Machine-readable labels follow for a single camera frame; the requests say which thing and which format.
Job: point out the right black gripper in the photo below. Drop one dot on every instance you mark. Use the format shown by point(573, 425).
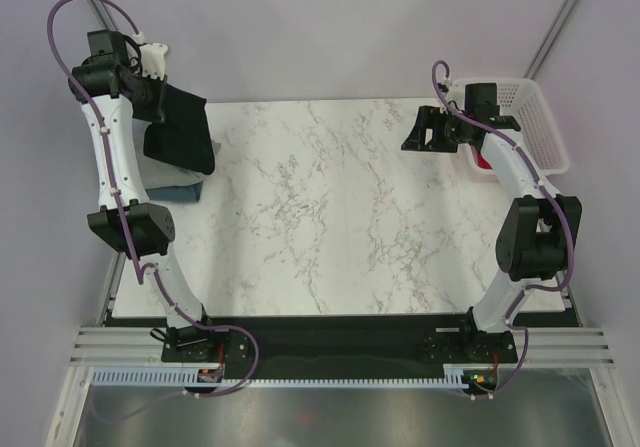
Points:
point(427, 117)

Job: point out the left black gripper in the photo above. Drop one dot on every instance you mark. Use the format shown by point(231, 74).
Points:
point(155, 112)

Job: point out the black t shirt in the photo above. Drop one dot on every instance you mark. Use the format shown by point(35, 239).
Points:
point(183, 138)

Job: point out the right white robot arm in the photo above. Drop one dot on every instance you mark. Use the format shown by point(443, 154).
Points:
point(535, 248)

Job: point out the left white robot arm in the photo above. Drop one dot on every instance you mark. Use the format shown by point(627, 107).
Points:
point(114, 91)

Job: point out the pink t shirt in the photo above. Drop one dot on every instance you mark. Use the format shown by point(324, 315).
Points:
point(480, 161)

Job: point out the grey folded t shirt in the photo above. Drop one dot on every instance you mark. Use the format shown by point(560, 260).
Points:
point(156, 174)

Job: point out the blue folded t shirt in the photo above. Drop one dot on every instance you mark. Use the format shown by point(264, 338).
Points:
point(177, 194)

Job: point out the white plastic basket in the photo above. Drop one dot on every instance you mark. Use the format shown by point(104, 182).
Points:
point(523, 99)

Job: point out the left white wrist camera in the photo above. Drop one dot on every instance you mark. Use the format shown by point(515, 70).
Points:
point(154, 60)

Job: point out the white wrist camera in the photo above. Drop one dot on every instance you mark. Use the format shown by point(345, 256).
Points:
point(154, 60)
point(451, 91)

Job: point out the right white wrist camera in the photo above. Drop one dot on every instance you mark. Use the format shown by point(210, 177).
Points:
point(451, 91)

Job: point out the right aluminium corner post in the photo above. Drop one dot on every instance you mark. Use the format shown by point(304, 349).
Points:
point(552, 36)

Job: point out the white slotted cable duct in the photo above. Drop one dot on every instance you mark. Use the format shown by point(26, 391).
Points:
point(200, 378)

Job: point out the aluminium frame rail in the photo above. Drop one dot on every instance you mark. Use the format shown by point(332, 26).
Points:
point(543, 347)

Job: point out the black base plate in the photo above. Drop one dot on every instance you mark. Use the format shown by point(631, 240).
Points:
point(324, 368)

